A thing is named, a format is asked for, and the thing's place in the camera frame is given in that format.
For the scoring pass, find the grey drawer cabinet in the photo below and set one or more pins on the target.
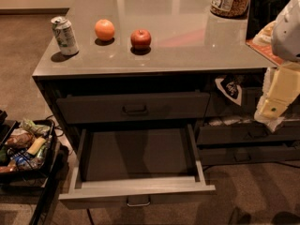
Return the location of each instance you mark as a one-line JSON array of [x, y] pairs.
[[190, 47]]

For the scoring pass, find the black bin of snacks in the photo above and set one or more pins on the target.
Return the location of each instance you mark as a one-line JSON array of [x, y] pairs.
[[27, 149]]

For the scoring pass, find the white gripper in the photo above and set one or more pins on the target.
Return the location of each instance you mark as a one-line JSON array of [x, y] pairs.
[[287, 32]]

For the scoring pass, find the glass jar of nuts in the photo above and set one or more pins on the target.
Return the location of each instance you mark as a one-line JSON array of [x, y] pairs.
[[229, 8]]

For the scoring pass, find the grey drawer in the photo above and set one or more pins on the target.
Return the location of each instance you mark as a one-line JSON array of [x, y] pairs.
[[250, 154], [133, 107], [136, 168], [220, 105], [247, 133]]

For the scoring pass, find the red apple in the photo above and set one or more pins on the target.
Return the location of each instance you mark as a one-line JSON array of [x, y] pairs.
[[140, 39]]

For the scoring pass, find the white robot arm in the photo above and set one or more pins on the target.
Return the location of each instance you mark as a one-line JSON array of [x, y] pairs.
[[285, 44]]

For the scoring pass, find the orange fruit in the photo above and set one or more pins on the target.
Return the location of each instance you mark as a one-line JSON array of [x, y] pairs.
[[104, 30]]

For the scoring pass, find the white crumpled bag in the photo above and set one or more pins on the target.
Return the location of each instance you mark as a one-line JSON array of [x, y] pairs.
[[271, 121]]

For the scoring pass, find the white green soda can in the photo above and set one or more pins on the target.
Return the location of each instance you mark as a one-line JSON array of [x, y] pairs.
[[63, 33]]

